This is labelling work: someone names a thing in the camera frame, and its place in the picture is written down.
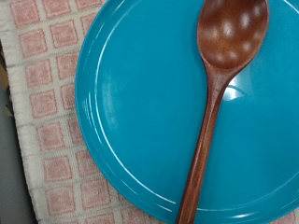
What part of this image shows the brown wooden spoon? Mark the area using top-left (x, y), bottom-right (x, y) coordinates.
top-left (176, 0), bottom-right (270, 224)

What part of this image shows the grey plastic crate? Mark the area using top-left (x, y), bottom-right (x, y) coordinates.
top-left (0, 43), bottom-right (38, 224)

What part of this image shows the pink checked towel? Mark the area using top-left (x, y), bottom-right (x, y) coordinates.
top-left (0, 0), bottom-right (299, 224)

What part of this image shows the blue plate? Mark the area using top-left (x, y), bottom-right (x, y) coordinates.
top-left (74, 0), bottom-right (299, 224)

